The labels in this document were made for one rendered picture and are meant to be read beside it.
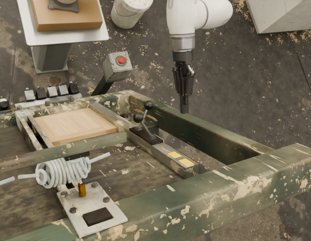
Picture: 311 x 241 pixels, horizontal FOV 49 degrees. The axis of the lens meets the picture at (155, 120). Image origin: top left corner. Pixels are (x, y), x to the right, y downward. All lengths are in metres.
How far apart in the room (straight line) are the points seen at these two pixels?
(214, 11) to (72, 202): 0.83
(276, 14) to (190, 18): 2.63
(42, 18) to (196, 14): 1.12
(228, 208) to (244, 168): 0.13
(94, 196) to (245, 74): 3.02
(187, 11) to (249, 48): 2.69
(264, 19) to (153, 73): 1.40
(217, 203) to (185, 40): 0.61
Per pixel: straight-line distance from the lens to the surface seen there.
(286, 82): 4.01
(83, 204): 0.78
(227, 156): 1.27
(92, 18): 2.19
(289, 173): 0.96
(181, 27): 1.21
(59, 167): 0.76
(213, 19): 1.29
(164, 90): 3.12
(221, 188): 0.82
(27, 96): 1.99
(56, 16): 2.15
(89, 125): 1.60
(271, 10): 3.84
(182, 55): 1.23
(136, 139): 1.35
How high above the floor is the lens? 2.64
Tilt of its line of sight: 62 degrees down
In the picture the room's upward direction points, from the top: 55 degrees clockwise
